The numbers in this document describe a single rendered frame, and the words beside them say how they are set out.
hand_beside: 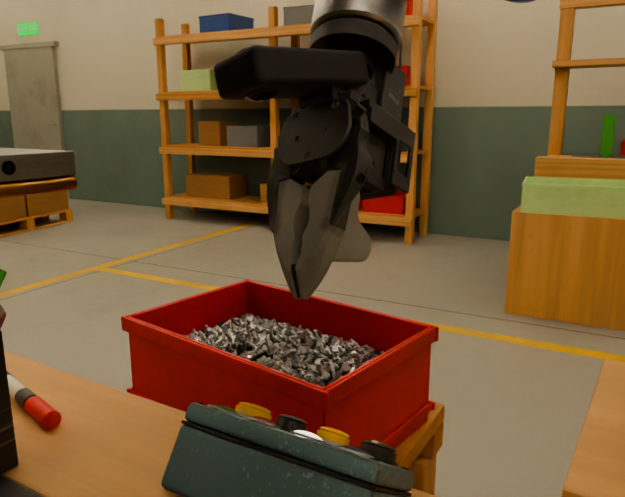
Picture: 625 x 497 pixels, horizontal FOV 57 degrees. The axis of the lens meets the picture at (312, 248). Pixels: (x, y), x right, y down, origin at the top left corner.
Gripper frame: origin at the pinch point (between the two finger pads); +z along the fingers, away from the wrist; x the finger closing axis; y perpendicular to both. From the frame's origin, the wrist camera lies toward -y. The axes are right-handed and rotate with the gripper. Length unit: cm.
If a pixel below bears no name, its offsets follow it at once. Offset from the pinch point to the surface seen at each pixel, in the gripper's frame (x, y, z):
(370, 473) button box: -7.2, 1.6, 11.6
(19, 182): 13.8, -15.0, -3.5
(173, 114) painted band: 576, 296, -300
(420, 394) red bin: 8.8, 30.9, 5.7
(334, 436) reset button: -1.6, 4.6, 10.2
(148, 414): 17.3, 1.4, 11.5
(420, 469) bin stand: 11.7, 37.2, 14.4
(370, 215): 307, 376, -166
